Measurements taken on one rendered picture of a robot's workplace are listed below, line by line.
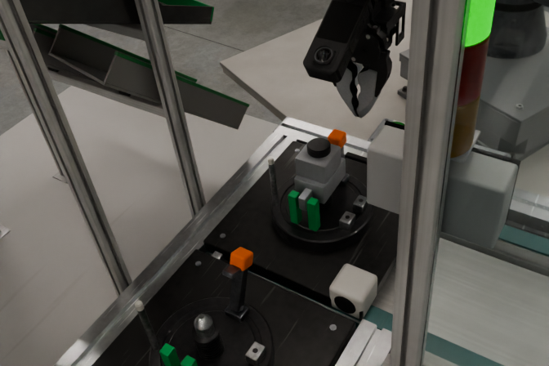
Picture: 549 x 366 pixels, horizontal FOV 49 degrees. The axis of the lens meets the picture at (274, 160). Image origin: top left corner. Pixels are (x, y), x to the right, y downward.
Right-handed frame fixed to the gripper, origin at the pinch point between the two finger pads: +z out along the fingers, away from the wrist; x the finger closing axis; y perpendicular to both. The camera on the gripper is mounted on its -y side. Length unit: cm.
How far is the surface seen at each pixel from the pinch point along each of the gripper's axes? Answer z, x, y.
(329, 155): -1.1, -1.6, -10.9
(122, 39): 107, 207, 133
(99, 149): 21, 52, -7
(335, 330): 10.3, -10.3, -26.3
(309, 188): 2.7, -0.1, -13.8
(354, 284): 8.3, -9.9, -20.9
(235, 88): 108, 123, 121
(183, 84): -4.8, 21.7, -10.2
